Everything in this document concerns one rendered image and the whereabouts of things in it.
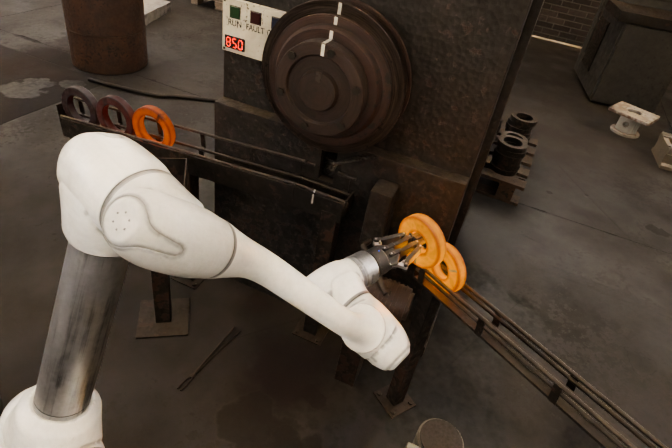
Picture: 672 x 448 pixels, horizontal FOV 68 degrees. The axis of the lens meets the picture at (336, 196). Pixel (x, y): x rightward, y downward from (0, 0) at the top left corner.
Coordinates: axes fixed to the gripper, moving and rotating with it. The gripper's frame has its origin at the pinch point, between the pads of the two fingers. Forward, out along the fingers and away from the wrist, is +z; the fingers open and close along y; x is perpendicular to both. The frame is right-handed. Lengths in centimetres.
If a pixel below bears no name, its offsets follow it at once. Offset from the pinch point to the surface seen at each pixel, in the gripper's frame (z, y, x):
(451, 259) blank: 8.3, 6.3, -8.1
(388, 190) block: 13.1, -25.6, -5.1
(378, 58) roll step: 6, -33, 39
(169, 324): -47, -75, -82
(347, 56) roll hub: -2, -37, 39
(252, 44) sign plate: -3, -84, 27
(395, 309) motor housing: 1.9, -3.7, -35.5
